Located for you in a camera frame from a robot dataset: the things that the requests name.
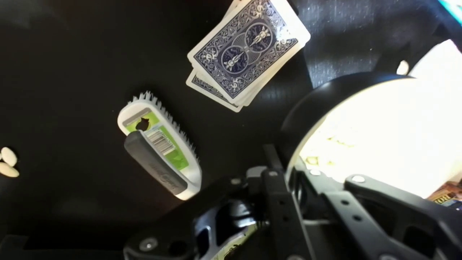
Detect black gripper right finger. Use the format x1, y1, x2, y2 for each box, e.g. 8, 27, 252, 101
288, 166, 462, 260

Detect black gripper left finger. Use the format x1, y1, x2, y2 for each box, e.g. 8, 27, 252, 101
122, 143, 315, 260

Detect black bowl with white inside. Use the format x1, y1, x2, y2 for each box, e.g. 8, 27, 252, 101
280, 71, 462, 201

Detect white and green brush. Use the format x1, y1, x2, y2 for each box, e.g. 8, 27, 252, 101
116, 91, 204, 202

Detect white paper napkin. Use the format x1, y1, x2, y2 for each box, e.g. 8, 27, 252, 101
394, 39, 462, 84

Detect blue snack packet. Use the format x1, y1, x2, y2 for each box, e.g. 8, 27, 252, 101
438, 0, 462, 13

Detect small white bean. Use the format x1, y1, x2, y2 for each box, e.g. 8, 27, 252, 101
0, 162, 22, 179
0, 146, 19, 167

